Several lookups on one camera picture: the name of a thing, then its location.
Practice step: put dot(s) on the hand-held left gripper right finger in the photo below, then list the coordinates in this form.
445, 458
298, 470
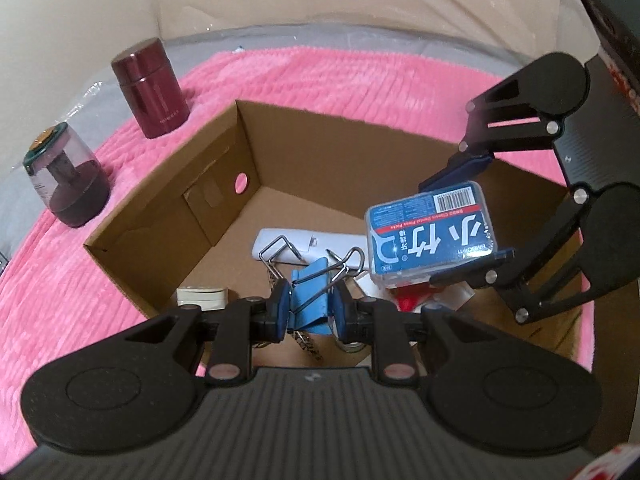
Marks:
342, 307

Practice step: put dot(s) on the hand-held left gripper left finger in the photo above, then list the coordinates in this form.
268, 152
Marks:
282, 305

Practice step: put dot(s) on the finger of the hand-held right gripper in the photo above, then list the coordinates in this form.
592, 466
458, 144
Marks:
470, 275
465, 167

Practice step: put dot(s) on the blue binder clip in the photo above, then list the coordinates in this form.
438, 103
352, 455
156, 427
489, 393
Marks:
312, 295

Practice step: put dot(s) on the white black striped spool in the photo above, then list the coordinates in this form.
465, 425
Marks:
352, 346

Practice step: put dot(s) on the clear box with blue label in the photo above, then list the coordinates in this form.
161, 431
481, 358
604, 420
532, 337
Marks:
430, 240

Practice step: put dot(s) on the red and white packet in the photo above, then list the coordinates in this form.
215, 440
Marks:
407, 302

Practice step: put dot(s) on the white remote control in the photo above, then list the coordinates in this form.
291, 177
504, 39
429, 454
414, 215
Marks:
327, 239

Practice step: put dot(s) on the white power adapter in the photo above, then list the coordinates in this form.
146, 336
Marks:
200, 300

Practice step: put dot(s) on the brown cardboard box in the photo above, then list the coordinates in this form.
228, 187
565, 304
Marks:
165, 225

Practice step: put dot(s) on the pink ribbed blanket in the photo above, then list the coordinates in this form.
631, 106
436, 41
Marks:
60, 310

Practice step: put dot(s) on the white red object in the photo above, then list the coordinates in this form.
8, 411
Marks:
610, 467

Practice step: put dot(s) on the dark glass jar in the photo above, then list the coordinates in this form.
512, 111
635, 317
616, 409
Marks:
70, 190

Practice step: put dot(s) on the maroon metal canister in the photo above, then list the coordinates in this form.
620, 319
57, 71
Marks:
150, 90

